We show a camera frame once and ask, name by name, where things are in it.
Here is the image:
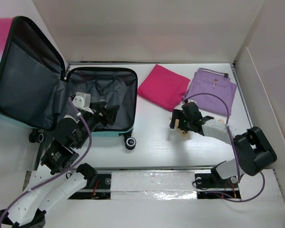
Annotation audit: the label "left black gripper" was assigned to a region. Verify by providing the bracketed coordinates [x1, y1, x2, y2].
[76, 101, 120, 148]

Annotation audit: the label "beige cosmetic tube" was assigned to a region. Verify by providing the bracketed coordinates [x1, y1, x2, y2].
[175, 119, 190, 138]

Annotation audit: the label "magenta cloth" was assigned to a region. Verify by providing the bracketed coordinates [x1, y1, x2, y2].
[138, 65, 190, 112]

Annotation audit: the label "purple trousers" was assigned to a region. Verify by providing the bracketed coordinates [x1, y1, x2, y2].
[182, 68, 237, 116]

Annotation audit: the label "pink and teal kids suitcase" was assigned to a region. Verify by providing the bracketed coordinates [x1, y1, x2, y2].
[0, 16, 138, 150]

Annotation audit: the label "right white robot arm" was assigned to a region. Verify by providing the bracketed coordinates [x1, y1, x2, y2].
[170, 102, 277, 187]

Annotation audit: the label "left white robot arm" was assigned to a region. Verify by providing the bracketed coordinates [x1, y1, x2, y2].
[0, 95, 120, 228]

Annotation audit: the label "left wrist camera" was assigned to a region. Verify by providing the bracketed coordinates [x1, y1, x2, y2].
[72, 92, 93, 113]

